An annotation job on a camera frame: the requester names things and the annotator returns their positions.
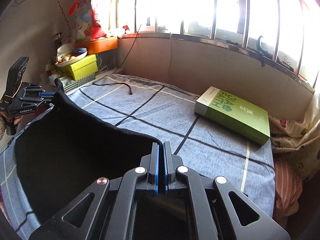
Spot yellow-green shoe box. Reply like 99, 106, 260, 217
62, 54, 98, 81

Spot black binder clip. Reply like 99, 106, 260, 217
281, 55, 295, 73

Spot orange box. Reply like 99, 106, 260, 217
75, 37, 118, 55

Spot green and white box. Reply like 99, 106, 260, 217
194, 86, 270, 146

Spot black and white striped box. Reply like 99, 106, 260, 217
59, 73, 95, 93

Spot person's left hand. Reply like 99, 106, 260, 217
1, 111, 23, 131

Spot blue grid bed sheet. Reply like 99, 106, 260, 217
1, 75, 275, 239

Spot black pants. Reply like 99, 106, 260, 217
8, 76, 163, 227

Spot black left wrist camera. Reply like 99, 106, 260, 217
4, 56, 29, 99

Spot colourful gift bag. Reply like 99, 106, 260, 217
68, 0, 111, 42

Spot floral cream curtain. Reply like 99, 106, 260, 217
269, 80, 319, 180

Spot black charging cable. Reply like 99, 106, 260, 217
92, 24, 142, 95

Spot pink striped blanket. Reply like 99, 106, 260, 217
273, 157, 303, 221

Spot black window hook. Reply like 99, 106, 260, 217
256, 35, 265, 67

